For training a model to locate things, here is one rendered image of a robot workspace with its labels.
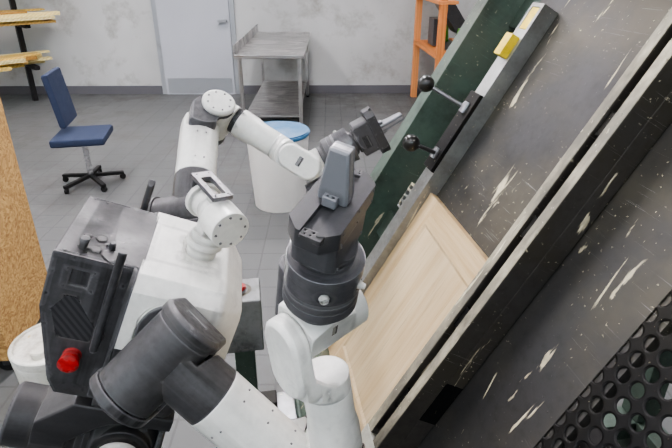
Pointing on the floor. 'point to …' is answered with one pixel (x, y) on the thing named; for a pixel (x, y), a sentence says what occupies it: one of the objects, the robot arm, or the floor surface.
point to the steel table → (297, 42)
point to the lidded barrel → (285, 200)
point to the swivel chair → (74, 136)
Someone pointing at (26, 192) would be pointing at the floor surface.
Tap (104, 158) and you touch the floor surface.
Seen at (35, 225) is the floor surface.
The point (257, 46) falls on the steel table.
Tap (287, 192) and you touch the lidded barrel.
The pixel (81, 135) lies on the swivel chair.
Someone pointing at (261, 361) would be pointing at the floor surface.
